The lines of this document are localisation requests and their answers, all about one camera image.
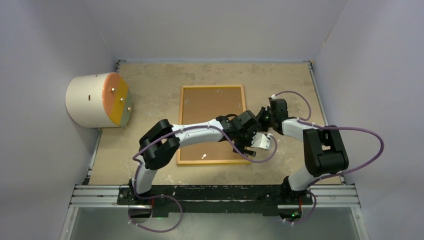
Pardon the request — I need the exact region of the brown cardboard backing board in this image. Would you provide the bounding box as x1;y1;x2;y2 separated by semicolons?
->
180;88;244;162

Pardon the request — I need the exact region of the yellow picture frame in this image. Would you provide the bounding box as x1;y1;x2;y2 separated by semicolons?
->
175;84;253;167

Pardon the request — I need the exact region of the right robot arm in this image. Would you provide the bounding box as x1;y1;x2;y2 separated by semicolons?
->
256;97;349;204

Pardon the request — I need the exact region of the white cylinder with coloured face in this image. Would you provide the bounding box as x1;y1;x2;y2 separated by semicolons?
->
65;72;132;129

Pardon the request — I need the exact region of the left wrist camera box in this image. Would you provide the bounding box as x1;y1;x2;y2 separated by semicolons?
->
250;132;273;151

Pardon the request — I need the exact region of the aluminium rail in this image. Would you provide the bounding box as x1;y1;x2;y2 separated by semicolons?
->
70;185;360;209

